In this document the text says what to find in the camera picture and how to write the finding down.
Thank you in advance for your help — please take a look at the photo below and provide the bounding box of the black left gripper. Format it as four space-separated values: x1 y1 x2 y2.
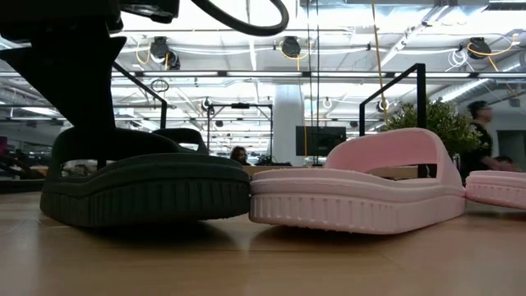
0 0 182 132

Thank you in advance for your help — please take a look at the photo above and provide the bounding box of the black rubber slide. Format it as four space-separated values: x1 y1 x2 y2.
39 126 251 229
150 127 210 156

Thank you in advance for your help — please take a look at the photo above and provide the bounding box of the pink rubber slide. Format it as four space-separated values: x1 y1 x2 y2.
464 169 526 211
248 127 468 235

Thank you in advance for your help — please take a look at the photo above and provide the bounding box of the person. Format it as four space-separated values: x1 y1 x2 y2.
229 146 251 166
459 100 521 182

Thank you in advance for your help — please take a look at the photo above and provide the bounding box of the black monitor screen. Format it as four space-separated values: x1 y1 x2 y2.
295 126 348 158

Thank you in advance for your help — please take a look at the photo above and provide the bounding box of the green potted plant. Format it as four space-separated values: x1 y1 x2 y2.
381 99 482 169

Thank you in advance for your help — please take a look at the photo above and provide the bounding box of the black ceiling cable reel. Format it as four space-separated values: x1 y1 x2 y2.
467 36 492 61
280 35 302 58
148 35 182 71

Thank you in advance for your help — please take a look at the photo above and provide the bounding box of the black aluminium rig frame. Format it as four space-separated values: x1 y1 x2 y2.
0 177 43 195

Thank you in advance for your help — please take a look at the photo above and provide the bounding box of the black background station frame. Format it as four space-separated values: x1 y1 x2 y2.
207 102 273 165

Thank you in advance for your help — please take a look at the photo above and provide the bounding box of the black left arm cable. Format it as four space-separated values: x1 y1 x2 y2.
191 0 290 37

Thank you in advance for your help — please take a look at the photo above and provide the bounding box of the yellow hanging cable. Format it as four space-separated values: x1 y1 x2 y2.
371 0 390 124

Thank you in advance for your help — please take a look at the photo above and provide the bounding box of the wooden shelf black metal frame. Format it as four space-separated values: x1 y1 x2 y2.
96 61 427 182

